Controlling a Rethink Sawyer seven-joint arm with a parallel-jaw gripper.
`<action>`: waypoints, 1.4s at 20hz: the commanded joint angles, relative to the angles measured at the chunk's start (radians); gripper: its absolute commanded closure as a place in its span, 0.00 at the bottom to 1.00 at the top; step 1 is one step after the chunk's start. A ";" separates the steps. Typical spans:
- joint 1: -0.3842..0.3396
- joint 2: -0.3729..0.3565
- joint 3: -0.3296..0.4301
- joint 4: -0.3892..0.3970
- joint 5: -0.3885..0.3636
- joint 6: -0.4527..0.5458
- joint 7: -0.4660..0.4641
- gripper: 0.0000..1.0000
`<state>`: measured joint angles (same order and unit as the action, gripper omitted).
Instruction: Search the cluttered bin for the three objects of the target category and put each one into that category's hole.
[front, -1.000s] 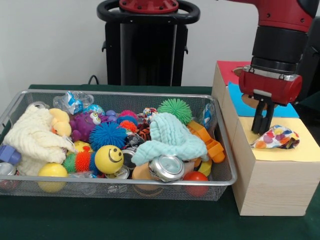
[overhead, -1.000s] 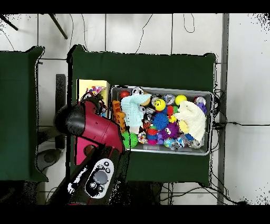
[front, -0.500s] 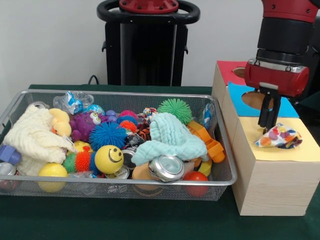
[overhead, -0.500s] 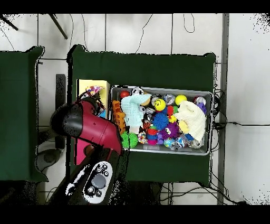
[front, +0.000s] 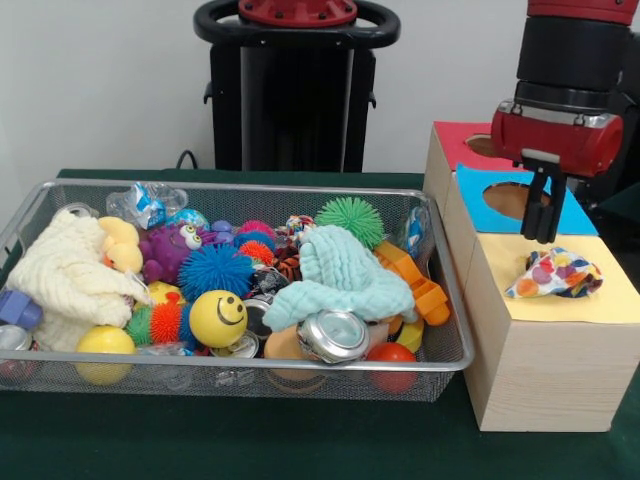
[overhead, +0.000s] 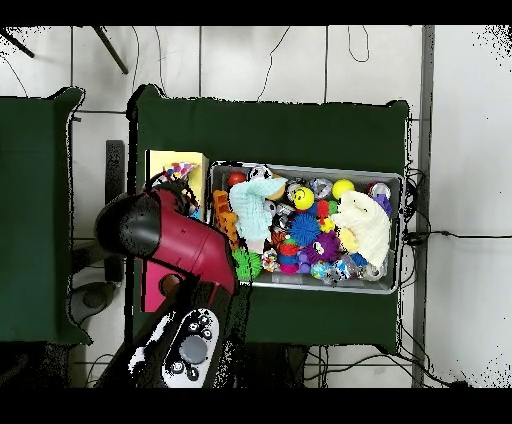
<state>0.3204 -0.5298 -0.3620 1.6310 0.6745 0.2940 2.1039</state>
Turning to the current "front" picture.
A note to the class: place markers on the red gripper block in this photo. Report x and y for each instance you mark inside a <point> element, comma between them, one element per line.
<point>555,140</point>

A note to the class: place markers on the colourful dotted cloth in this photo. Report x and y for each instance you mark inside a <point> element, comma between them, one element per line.
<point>555,275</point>

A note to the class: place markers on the wooden box with three holes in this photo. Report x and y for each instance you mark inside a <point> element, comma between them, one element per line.
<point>550,375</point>

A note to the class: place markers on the dark green table cloth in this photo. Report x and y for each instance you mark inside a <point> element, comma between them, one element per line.
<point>627,197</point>
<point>300,440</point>

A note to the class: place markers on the orange plastic toy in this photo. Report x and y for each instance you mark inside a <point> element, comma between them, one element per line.
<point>430,302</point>

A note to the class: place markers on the green spiky rubber ball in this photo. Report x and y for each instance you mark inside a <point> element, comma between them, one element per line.
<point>350,212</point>

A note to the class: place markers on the red ball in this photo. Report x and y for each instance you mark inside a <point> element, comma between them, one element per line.
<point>392,352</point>

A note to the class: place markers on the light blue muslin cloth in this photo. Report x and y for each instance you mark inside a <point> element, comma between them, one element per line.
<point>345,280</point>

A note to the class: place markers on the crushed silver can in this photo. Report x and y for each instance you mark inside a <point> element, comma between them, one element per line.
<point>330,335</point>

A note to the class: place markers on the blue spiky rubber ball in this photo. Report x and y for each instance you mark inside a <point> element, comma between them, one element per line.
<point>215,272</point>

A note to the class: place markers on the yellow smiley face ball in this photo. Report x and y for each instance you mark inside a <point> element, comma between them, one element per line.
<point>215,320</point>

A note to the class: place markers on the purple monster toy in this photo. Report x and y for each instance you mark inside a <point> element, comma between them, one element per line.
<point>162,250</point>

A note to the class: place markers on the plain yellow ball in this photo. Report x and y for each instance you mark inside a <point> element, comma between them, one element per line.
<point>105,342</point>

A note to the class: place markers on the cream muslin cloth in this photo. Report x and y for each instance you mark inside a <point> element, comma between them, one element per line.
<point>65,275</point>

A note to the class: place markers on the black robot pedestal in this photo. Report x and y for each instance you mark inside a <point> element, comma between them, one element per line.
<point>295,100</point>

